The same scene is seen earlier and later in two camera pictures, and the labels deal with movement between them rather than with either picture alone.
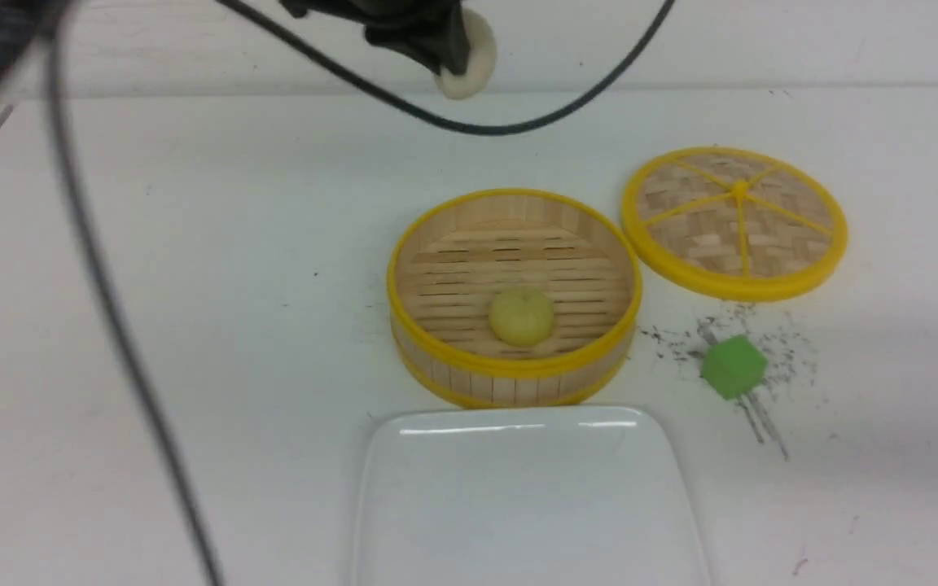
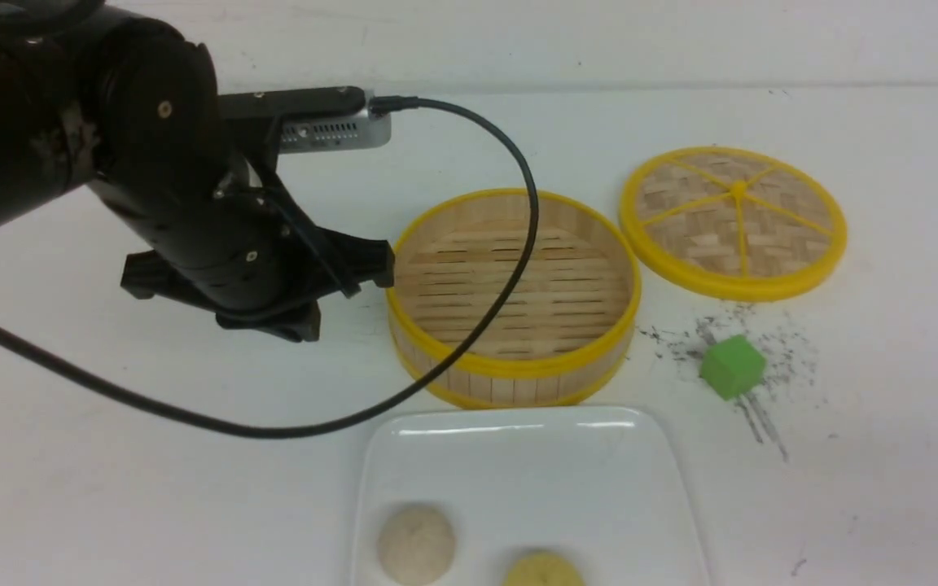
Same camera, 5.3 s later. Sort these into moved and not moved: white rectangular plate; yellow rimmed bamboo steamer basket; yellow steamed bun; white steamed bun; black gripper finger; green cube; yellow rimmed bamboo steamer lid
Moved: white steamed bun; yellow steamed bun; black gripper finger
Not moved: yellow rimmed bamboo steamer lid; yellow rimmed bamboo steamer basket; white rectangular plate; green cube
